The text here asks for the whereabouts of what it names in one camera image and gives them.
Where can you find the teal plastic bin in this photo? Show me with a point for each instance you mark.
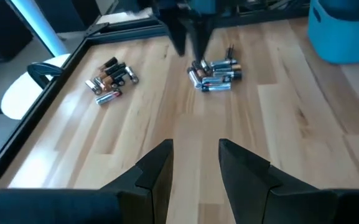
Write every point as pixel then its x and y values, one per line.
pixel 344 40

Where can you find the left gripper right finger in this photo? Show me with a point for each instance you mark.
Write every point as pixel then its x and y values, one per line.
pixel 250 193

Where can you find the dark floor cabinet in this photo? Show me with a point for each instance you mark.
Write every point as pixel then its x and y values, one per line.
pixel 2 34

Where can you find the white round pillar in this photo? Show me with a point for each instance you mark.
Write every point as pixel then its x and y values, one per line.
pixel 39 28

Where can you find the black computer tower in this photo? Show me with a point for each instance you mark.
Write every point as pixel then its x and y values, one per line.
pixel 67 15

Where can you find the grey metal side table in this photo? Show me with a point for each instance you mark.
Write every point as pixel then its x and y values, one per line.
pixel 126 17

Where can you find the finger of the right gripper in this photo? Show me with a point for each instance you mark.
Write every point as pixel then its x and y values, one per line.
pixel 201 34
pixel 174 28

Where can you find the black aluminium table frame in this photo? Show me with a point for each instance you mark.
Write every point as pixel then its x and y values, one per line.
pixel 26 124

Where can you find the white round stool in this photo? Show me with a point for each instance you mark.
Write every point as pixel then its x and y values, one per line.
pixel 20 96

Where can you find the black frame clamp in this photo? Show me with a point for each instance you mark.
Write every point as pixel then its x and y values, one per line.
pixel 42 70

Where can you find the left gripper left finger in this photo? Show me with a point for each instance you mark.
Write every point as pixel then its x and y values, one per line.
pixel 154 186

